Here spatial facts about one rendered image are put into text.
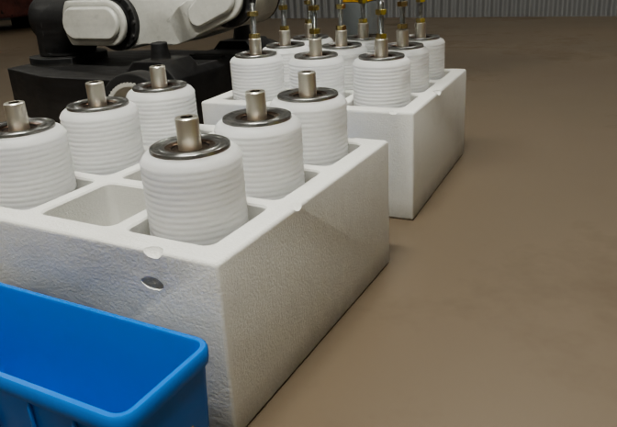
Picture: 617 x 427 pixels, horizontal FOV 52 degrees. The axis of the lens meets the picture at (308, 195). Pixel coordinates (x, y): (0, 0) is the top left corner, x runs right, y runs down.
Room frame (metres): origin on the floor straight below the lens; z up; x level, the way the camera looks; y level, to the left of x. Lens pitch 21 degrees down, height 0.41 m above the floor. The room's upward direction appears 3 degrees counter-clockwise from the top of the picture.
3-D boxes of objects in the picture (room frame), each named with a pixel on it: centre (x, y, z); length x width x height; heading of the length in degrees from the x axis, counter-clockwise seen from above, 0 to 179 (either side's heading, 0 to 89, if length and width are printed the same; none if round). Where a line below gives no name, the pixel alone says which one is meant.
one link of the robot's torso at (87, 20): (1.76, 0.48, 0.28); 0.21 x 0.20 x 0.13; 62
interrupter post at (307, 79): (0.78, -0.01, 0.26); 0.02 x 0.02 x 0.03
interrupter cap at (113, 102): (0.80, 0.26, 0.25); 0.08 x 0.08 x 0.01
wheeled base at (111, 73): (1.74, 0.45, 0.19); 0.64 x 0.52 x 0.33; 62
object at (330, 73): (1.11, -0.03, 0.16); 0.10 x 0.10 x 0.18
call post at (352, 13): (1.51, -0.14, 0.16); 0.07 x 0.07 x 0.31; 64
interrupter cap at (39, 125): (0.69, 0.31, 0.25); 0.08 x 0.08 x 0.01
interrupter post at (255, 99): (0.68, 0.05, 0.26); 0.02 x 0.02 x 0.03
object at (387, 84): (1.06, -0.13, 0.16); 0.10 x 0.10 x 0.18
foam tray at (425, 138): (1.22, -0.08, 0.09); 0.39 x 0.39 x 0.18; 64
